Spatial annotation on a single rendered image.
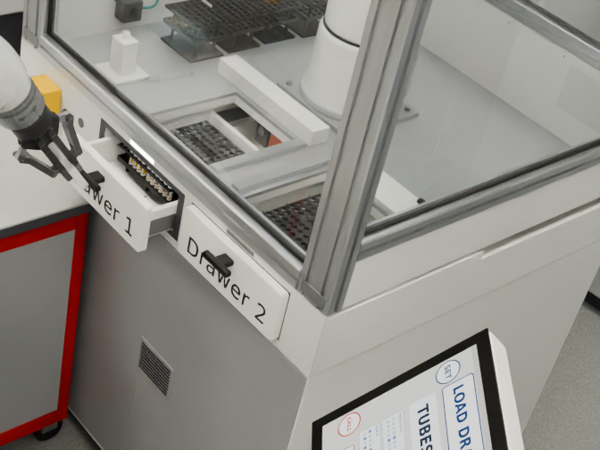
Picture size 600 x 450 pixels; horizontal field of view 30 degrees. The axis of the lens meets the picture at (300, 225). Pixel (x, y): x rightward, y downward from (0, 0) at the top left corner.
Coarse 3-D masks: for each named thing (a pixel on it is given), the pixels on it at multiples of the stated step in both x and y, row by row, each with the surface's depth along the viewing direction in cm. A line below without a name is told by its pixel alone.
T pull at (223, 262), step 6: (204, 252) 201; (210, 252) 202; (204, 258) 202; (210, 258) 201; (216, 258) 201; (222, 258) 201; (228, 258) 201; (216, 264) 200; (222, 264) 200; (228, 264) 201; (222, 270) 199; (228, 270) 199; (228, 276) 198
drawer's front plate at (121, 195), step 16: (64, 144) 222; (80, 144) 218; (80, 160) 219; (96, 160) 215; (112, 176) 212; (80, 192) 223; (112, 192) 213; (128, 192) 209; (96, 208) 220; (112, 208) 215; (128, 208) 211; (144, 208) 206; (112, 224) 217; (128, 224) 212; (144, 224) 208; (128, 240) 214; (144, 240) 211
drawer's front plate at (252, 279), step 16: (192, 208) 208; (192, 224) 209; (208, 224) 205; (208, 240) 206; (224, 240) 203; (192, 256) 212; (240, 256) 200; (208, 272) 209; (240, 272) 201; (256, 272) 197; (224, 288) 206; (240, 288) 202; (256, 288) 198; (272, 288) 195; (240, 304) 204; (256, 304) 200; (272, 304) 196; (256, 320) 201; (272, 320) 197; (272, 336) 199
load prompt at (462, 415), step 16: (464, 384) 149; (448, 400) 149; (464, 400) 147; (448, 416) 147; (464, 416) 145; (448, 432) 145; (464, 432) 143; (480, 432) 141; (448, 448) 143; (464, 448) 141; (480, 448) 139
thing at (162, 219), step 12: (96, 144) 226; (108, 144) 228; (108, 156) 230; (120, 168) 230; (132, 180) 227; (168, 204) 214; (156, 216) 212; (168, 216) 214; (156, 228) 214; (168, 228) 216
